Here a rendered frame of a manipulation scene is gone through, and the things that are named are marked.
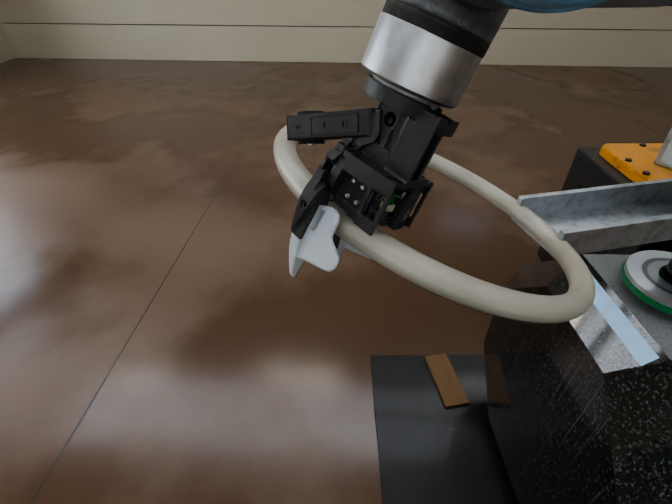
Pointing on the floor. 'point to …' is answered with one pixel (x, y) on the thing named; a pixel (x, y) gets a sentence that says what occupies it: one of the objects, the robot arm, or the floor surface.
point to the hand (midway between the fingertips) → (311, 257)
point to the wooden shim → (446, 381)
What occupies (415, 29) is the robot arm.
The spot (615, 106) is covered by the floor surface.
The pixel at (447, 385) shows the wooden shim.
